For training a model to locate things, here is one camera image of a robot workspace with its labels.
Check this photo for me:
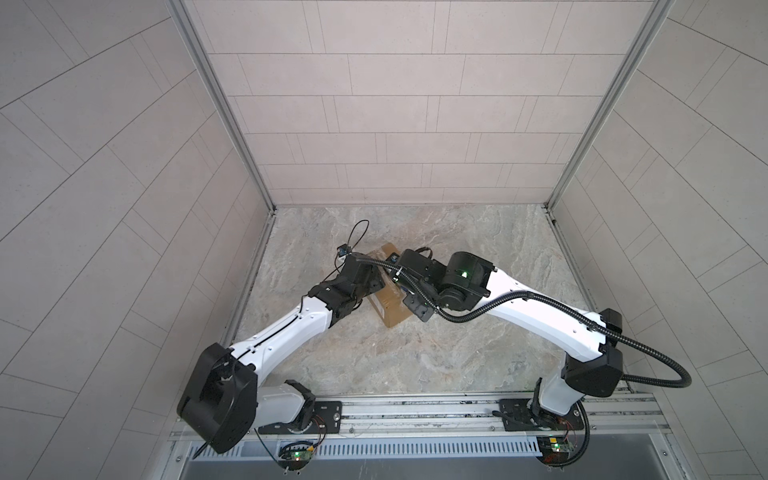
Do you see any brown cardboard express box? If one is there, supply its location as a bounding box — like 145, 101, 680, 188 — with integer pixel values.
367, 267, 412, 328

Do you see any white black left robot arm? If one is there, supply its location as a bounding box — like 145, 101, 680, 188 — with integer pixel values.
177, 254, 384, 454

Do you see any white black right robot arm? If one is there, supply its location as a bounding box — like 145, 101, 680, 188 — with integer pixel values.
387, 249, 623, 418

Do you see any left green circuit board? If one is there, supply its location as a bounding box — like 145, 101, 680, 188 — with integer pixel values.
279, 441, 317, 464

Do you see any green circuit board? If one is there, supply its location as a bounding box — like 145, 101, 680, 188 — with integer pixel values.
279, 441, 317, 464
536, 436, 574, 465

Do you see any white slotted vent strip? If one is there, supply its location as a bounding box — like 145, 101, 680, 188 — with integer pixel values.
316, 436, 543, 460

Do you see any right green circuit board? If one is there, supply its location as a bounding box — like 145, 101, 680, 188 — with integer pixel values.
536, 436, 574, 465

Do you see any thin black left camera cable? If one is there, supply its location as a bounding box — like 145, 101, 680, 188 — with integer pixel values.
296, 218, 371, 301

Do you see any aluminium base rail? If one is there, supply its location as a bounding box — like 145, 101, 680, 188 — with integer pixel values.
257, 389, 670, 442

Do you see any black corrugated cable conduit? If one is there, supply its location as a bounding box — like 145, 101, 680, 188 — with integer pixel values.
350, 251, 693, 389

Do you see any aluminium left corner post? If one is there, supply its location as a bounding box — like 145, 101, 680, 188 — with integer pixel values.
166, 0, 276, 216

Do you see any aluminium corner post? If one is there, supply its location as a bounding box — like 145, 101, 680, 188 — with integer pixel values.
166, 0, 276, 216
544, 0, 675, 216

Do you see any aluminium right corner post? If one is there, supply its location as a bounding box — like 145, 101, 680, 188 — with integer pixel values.
544, 0, 675, 216

